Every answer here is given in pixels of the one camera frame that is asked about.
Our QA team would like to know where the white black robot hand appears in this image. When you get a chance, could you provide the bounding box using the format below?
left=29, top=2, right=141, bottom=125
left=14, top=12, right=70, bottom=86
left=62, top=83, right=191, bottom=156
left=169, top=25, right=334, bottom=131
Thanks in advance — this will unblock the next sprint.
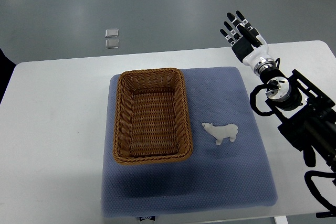
left=220, top=11, right=276, bottom=76

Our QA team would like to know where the white toy bear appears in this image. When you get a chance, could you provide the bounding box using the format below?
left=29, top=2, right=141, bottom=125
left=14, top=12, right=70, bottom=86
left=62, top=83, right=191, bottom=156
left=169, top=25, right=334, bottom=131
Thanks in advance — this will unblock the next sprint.
left=202, top=123, right=238, bottom=146

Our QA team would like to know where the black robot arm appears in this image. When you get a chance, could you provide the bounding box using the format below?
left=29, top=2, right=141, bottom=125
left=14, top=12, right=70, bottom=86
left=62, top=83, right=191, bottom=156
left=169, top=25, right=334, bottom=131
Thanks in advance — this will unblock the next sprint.
left=250, top=59, right=335, bottom=171

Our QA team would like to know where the brown wicker basket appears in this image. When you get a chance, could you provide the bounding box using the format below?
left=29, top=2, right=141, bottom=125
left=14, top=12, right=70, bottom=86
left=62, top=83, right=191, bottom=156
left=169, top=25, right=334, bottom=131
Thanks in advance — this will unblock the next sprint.
left=112, top=68, right=193, bottom=165

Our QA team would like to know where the blue foam mat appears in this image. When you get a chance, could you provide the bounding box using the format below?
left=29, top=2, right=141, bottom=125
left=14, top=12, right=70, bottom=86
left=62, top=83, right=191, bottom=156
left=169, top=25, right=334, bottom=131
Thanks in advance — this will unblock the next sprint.
left=101, top=67, right=277, bottom=218

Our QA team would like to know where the upper metal floor plate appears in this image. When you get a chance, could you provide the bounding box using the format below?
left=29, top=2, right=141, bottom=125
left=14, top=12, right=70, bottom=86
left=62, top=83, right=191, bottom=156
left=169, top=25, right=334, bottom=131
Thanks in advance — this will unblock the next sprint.
left=105, top=28, right=119, bottom=38

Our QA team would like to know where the white table leg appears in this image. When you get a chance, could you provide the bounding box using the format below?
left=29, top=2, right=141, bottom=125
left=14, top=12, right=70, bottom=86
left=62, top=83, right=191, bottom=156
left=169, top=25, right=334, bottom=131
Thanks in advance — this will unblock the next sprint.
left=274, top=216, right=289, bottom=224

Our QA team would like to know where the black table control panel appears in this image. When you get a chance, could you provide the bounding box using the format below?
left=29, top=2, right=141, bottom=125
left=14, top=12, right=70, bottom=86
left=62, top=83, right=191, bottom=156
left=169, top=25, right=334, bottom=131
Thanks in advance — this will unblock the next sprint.
left=316, top=211, right=336, bottom=219

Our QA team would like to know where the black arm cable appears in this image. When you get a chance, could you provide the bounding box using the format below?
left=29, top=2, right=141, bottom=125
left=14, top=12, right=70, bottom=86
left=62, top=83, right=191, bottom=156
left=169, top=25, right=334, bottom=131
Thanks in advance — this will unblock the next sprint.
left=303, top=170, right=336, bottom=209

